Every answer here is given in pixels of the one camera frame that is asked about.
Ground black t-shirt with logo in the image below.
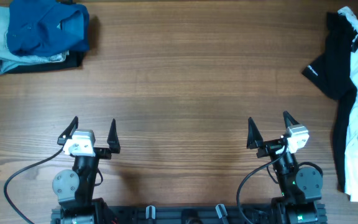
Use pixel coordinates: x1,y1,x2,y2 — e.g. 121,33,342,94
302,12,358,192

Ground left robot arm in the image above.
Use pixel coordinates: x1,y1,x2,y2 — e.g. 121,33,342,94
50,117,121,224

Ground left black cable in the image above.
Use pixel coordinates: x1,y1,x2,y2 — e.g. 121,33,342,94
3,146,65,224

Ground light grey folded garment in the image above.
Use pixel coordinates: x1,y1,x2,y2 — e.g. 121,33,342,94
0,6,70,75

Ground black cable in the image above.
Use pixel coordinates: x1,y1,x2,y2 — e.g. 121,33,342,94
3,146,65,224
236,144,289,224

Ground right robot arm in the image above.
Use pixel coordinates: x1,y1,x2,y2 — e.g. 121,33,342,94
237,111,327,223

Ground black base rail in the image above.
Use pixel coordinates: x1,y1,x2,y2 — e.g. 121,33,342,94
50,203,328,224

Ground right black cable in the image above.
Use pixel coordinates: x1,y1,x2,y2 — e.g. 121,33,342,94
236,144,289,224

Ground black folded garment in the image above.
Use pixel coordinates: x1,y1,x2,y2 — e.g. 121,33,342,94
6,51,85,74

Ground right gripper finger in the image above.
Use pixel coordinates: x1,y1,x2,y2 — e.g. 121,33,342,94
283,111,299,128
247,117,264,149

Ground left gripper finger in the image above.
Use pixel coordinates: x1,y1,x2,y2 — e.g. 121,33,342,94
107,119,121,154
57,116,78,146

